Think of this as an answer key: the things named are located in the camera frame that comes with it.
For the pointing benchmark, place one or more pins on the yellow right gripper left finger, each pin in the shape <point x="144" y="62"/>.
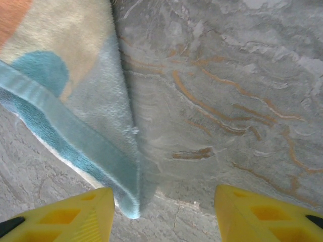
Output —
<point x="75" y="206"/>

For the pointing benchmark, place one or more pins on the light blue orange towel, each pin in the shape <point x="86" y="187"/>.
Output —
<point x="75" y="75"/>

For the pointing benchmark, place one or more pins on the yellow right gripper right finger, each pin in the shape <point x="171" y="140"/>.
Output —
<point x="242" y="201"/>

